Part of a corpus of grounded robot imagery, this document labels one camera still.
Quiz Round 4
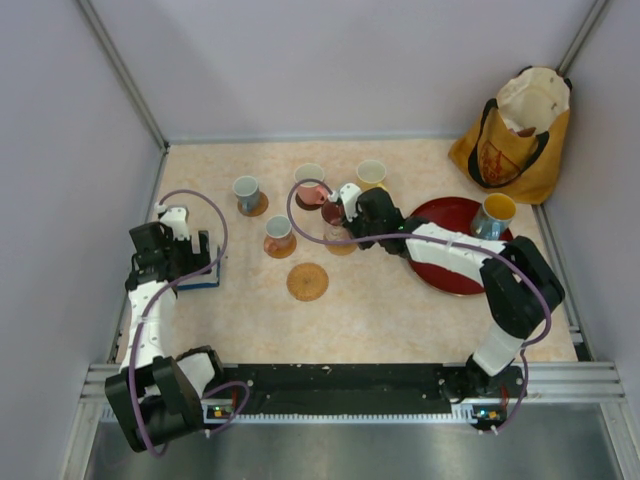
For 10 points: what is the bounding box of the tall pink ghost mug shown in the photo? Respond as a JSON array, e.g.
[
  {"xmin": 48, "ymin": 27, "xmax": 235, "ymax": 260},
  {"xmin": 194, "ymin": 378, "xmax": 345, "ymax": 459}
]
[{"xmin": 321, "ymin": 200, "xmax": 350, "ymax": 246}]

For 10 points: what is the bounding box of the small pink mug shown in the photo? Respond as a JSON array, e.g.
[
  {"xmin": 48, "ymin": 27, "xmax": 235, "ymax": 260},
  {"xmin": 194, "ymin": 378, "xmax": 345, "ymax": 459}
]
[{"xmin": 264, "ymin": 215, "xmax": 293, "ymax": 254}]

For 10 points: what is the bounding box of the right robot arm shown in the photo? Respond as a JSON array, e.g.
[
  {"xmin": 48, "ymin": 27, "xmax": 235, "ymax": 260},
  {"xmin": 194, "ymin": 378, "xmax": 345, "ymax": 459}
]
[{"xmin": 330, "ymin": 183, "xmax": 565, "ymax": 401}]

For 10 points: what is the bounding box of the red round tray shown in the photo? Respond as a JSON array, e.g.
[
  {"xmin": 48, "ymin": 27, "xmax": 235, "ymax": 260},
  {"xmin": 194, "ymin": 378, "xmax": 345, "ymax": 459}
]
[{"xmin": 408, "ymin": 197, "xmax": 513, "ymax": 296}]

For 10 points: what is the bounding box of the dark walnut coaster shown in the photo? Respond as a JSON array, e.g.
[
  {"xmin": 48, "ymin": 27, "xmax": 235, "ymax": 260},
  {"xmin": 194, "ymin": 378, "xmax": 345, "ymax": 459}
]
[{"xmin": 295, "ymin": 194, "xmax": 324, "ymax": 211}]

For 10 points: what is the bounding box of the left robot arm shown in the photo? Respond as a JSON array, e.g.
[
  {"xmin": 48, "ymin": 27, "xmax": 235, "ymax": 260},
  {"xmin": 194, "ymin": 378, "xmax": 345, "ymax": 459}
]
[{"xmin": 105, "ymin": 214, "xmax": 227, "ymax": 452}]

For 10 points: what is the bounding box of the aluminium frame post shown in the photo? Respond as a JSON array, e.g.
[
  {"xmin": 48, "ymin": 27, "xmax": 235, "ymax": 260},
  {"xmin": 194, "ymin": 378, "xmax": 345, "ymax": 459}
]
[
  {"xmin": 74, "ymin": 0, "xmax": 171, "ymax": 154},
  {"xmin": 556, "ymin": 0, "xmax": 612, "ymax": 77}
]

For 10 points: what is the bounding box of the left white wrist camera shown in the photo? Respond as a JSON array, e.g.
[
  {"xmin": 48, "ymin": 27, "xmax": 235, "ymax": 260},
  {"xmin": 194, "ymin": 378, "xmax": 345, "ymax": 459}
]
[{"xmin": 154, "ymin": 203, "xmax": 191, "ymax": 241}]

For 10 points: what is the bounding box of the left aluminium frame post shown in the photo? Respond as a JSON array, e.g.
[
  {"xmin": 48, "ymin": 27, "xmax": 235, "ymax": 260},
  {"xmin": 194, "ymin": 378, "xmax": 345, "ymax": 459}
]
[{"xmin": 74, "ymin": 0, "xmax": 171, "ymax": 154}]

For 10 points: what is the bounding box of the pink mug white inside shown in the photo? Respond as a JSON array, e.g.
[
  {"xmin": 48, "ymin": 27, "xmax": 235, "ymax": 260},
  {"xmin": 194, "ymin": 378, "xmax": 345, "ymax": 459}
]
[{"xmin": 294, "ymin": 163, "xmax": 328, "ymax": 208}]

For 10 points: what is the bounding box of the light wood coaster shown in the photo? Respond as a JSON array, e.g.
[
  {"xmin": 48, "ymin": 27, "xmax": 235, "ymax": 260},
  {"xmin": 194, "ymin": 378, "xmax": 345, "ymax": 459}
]
[
  {"xmin": 263, "ymin": 234, "xmax": 297, "ymax": 259},
  {"xmin": 237, "ymin": 192, "xmax": 269, "ymax": 217}
]

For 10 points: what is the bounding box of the blue mug yellow inside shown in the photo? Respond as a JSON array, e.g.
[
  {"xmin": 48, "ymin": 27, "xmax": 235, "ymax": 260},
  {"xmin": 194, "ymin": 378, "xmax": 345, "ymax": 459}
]
[{"xmin": 470, "ymin": 193, "xmax": 517, "ymax": 240}]

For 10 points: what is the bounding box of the grey blue mug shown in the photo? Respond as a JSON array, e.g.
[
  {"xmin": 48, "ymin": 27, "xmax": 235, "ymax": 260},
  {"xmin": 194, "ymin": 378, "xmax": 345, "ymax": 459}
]
[{"xmin": 232, "ymin": 175, "xmax": 260, "ymax": 214}]

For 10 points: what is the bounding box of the blue white razor box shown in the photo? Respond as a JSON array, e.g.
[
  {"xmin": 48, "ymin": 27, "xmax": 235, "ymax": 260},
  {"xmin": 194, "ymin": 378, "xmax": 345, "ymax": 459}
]
[{"xmin": 176, "ymin": 242, "xmax": 220, "ymax": 291}]

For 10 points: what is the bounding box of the yellow tote bag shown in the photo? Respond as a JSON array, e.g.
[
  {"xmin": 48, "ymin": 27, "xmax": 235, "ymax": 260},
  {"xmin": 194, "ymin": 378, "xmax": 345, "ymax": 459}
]
[{"xmin": 448, "ymin": 66, "xmax": 573, "ymax": 205}]

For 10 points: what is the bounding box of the right aluminium frame post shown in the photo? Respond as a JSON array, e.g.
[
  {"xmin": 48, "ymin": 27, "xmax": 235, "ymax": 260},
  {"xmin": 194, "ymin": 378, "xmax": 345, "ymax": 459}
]
[{"xmin": 556, "ymin": 0, "xmax": 612, "ymax": 77}]

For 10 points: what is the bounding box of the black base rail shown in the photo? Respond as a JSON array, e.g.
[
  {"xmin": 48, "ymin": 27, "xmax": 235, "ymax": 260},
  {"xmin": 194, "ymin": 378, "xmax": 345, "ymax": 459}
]
[{"xmin": 210, "ymin": 363, "xmax": 524, "ymax": 416}]

